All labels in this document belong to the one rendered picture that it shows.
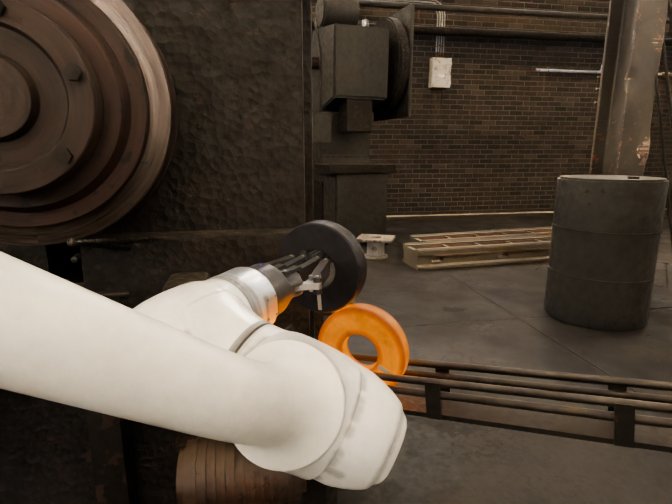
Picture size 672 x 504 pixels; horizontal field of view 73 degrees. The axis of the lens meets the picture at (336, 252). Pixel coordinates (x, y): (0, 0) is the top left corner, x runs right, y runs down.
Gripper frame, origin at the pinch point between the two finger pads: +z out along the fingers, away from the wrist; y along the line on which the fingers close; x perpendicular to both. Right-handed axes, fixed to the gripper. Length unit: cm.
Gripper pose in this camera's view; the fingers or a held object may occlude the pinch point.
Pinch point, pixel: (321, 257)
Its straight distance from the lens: 76.4
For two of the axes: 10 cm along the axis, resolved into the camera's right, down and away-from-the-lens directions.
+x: -0.2, -9.6, -2.6
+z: 4.1, -2.5, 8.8
